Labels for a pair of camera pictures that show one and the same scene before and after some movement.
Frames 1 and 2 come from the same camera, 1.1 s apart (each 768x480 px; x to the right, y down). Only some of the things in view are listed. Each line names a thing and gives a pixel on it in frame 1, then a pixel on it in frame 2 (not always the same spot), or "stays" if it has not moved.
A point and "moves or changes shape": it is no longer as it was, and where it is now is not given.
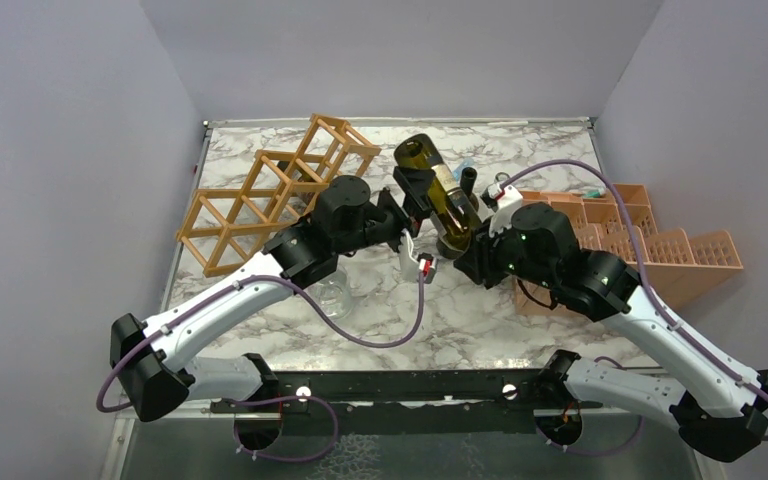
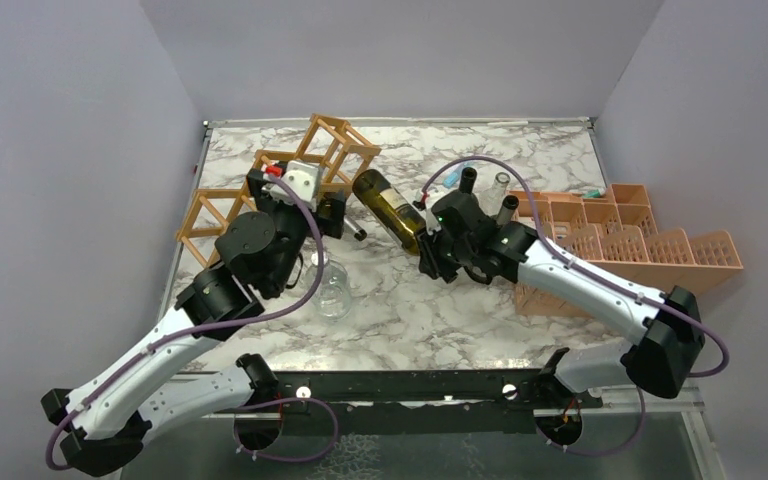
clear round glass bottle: (332, 295) stays
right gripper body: (489, 265) to (441, 251)
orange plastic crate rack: (675, 264) stays
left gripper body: (395, 216) to (332, 225)
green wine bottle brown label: (306, 198) moves or changes shape
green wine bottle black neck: (453, 217) moves or changes shape
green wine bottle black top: (453, 212) moves or changes shape
